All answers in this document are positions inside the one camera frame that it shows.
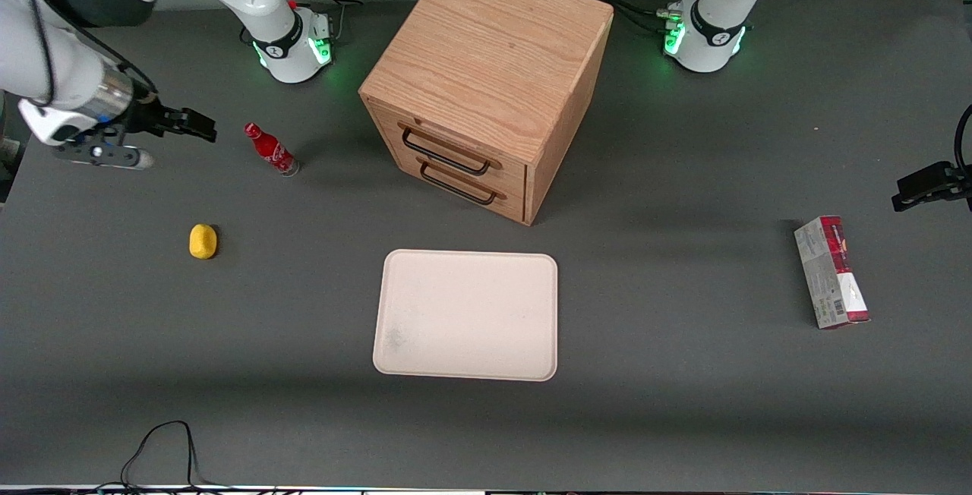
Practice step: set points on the wooden drawer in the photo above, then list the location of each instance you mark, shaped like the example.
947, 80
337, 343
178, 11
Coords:
456, 144
501, 203

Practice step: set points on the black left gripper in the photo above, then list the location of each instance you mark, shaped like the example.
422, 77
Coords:
931, 181

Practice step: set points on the wooden upper drawer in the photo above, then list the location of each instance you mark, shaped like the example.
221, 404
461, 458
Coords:
456, 144

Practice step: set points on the grey and red carton box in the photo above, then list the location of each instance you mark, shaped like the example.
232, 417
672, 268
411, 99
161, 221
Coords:
831, 275

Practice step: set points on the wooden lower drawer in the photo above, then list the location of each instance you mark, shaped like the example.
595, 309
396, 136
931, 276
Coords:
501, 203

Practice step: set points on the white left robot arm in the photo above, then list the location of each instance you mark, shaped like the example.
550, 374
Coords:
717, 17

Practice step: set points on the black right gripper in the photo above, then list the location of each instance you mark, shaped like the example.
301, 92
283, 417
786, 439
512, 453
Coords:
146, 116

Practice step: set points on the red coke bottle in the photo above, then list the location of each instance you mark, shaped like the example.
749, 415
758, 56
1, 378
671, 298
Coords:
270, 150

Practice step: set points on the wooden two-drawer cabinet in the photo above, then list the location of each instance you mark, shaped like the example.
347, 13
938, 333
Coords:
493, 47

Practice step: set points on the yellow lemon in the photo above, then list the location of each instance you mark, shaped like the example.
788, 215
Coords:
203, 242

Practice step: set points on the cream rectangular tray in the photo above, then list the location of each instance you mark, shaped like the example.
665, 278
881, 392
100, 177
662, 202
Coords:
467, 316

